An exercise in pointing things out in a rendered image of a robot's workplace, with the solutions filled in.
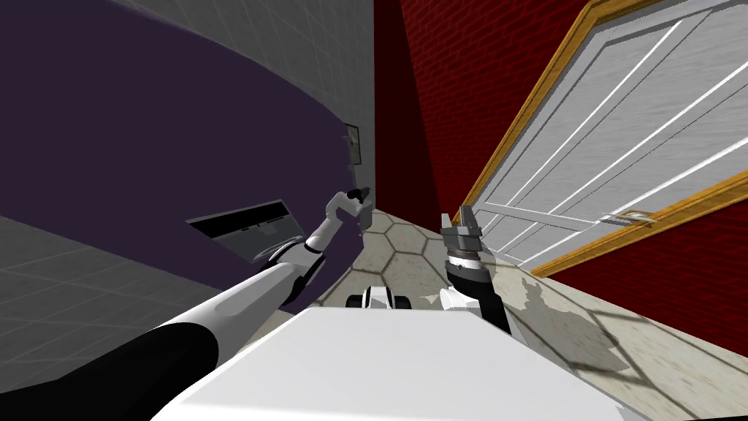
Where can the dark framed wall panel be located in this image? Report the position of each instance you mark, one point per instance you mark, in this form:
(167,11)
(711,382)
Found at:
(251,231)

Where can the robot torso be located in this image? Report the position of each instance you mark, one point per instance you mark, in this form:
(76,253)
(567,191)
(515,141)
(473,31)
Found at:
(380,368)

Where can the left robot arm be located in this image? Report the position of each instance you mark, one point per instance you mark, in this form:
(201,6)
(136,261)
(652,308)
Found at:
(245,301)

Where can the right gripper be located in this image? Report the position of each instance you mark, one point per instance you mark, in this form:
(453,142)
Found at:
(461,240)

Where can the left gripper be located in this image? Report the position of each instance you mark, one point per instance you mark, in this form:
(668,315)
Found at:
(357,195)

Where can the small framed wall picture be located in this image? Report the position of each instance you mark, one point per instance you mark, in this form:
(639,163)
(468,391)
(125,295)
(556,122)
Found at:
(353,145)

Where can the white panelled door leaf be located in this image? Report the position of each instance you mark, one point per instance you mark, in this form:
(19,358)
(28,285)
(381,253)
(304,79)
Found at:
(619,117)

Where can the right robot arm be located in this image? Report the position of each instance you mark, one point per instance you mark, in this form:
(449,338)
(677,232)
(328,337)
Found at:
(472,286)

